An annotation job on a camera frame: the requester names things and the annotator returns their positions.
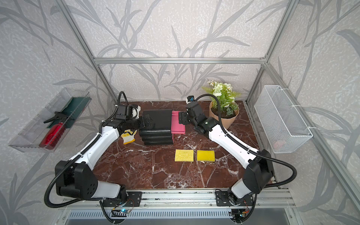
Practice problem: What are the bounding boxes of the black drawer unit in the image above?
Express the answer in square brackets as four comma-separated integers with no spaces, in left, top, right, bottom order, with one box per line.
[139,109,173,145]

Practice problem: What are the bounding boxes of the pink top drawer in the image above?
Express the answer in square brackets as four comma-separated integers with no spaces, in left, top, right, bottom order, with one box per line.
[171,111,186,135]

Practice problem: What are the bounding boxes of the yellow cellulose sponge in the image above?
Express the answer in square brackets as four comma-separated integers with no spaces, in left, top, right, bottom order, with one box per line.
[174,150,194,162]

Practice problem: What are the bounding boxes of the bright yellow foam sponge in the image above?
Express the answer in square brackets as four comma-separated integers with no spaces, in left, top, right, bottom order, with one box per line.
[196,150,216,162]

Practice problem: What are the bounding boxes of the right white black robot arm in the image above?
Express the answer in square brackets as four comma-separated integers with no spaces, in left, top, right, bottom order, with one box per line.
[179,101,274,201]

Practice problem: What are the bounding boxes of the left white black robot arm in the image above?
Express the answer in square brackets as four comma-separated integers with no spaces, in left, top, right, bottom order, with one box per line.
[54,104,148,200]

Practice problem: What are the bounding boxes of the yellow work glove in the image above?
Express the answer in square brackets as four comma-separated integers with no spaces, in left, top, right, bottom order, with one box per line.
[121,129,137,145]

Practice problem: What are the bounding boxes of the beige plant pot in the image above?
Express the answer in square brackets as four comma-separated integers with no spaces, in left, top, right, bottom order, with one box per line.
[209,102,239,129]

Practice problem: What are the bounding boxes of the green artificial plant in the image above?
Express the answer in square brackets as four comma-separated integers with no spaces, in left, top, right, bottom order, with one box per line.
[202,81,241,116]

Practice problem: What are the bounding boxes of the dark green cloth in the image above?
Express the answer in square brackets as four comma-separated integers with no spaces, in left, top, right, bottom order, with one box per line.
[47,97,91,129]

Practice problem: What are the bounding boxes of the red black pruning shears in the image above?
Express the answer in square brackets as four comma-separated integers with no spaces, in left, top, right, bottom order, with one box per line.
[39,112,71,150]

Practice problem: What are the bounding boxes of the pink object in basket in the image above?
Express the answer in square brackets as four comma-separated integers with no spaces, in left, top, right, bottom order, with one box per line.
[273,140,286,151]

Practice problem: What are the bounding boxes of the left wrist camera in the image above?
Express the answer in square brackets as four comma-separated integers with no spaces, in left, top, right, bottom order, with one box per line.
[131,104,141,119]

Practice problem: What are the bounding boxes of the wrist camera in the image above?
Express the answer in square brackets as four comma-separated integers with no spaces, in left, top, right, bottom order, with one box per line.
[186,96,195,104]
[131,104,141,119]

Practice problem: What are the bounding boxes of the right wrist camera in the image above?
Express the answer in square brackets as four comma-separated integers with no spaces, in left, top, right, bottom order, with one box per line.
[186,96,195,104]

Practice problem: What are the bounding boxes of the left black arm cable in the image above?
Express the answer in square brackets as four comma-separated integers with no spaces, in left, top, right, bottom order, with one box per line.
[43,90,130,209]

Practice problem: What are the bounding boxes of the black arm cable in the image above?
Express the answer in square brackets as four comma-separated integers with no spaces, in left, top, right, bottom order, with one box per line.
[194,93,298,188]
[43,90,130,209]

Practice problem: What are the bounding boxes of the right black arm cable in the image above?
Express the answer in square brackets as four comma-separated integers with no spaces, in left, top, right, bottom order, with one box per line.
[194,93,298,188]

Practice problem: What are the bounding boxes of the clear plastic wall tray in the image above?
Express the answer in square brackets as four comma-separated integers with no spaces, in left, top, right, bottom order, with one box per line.
[8,88,92,153]

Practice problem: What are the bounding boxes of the white wire mesh basket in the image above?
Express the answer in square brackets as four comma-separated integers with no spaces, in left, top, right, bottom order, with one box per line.
[255,85,313,153]

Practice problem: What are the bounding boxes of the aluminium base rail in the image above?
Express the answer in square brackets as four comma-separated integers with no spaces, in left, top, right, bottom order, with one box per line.
[57,188,296,210]

